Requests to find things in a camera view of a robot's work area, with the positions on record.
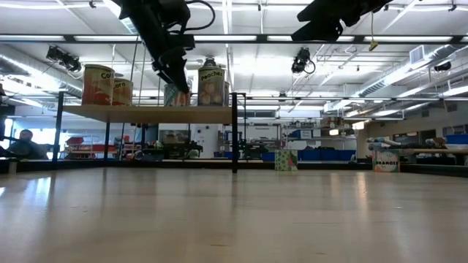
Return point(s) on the blue box with white label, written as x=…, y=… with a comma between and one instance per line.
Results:
x=301, y=134

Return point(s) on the blue storage bin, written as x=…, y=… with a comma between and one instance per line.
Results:
x=346, y=155
x=311, y=155
x=268, y=156
x=329, y=155

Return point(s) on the large blue bin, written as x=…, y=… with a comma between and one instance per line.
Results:
x=457, y=139

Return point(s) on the wooden shelf with black frame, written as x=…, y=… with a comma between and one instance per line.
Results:
x=153, y=114

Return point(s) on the grey rolls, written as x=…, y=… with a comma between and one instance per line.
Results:
x=380, y=146

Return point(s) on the black table frame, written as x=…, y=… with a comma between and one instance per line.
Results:
x=73, y=166

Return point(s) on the wooden workbench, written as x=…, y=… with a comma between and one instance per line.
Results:
x=431, y=151

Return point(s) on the corn can orange label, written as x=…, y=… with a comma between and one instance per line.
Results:
x=123, y=92
x=97, y=84

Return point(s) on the white appliance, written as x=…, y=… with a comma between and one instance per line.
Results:
x=206, y=140

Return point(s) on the person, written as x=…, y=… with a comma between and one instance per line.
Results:
x=25, y=148

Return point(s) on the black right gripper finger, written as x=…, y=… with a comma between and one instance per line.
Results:
x=321, y=31
x=325, y=10

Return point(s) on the black ceiling camera cluster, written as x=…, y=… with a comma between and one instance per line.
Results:
x=66, y=60

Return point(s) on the small black ceiling fixture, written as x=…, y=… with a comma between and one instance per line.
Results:
x=442, y=66

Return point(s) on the red cart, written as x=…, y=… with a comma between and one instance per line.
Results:
x=84, y=148

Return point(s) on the black overhead frame rail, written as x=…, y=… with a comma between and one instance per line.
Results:
x=261, y=38

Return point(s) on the peaches can blue label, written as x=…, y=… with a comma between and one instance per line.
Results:
x=211, y=85

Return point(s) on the green patterned can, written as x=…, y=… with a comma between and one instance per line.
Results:
x=286, y=160

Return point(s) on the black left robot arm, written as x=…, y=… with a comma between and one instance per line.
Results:
x=146, y=9

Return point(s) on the carrots box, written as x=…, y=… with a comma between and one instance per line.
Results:
x=170, y=96

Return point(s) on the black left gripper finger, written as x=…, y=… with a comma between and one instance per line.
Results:
x=179, y=78

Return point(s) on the round black ceiling fixture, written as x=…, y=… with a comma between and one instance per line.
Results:
x=209, y=61

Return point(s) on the white ceiling vent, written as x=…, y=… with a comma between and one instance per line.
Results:
x=417, y=54

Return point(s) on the yellow hanging tag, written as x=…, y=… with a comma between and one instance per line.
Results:
x=373, y=46

